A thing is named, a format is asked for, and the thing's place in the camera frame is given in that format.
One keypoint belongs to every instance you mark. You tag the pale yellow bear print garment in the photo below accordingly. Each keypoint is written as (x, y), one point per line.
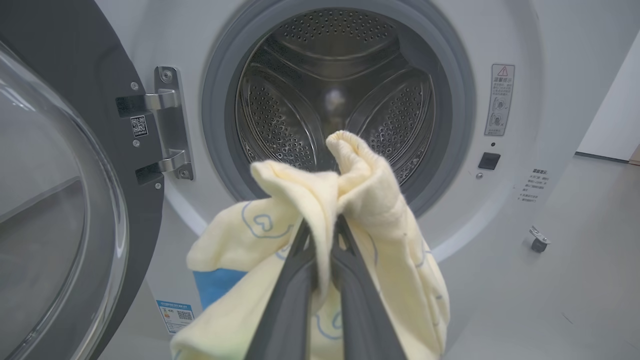
(390, 230)

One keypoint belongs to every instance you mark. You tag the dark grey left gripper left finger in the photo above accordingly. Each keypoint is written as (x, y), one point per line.
(290, 310)

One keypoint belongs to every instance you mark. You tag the glass washing machine door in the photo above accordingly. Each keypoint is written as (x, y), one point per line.
(115, 50)

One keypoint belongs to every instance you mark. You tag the blue energy label sticker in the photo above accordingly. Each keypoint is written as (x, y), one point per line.
(175, 316)

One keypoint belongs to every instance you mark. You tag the white warning sticker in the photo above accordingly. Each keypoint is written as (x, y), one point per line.
(499, 100)

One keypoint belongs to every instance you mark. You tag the metal door hinge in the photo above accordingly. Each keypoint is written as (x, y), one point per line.
(172, 125)

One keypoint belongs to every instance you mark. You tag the white front-load washing machine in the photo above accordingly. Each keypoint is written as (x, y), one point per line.
(460, 210)

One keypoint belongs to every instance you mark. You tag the small QR code sticker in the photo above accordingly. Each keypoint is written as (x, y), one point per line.
(139, 126)

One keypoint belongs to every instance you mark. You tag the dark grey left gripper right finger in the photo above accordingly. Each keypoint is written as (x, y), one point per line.
(365, 320)

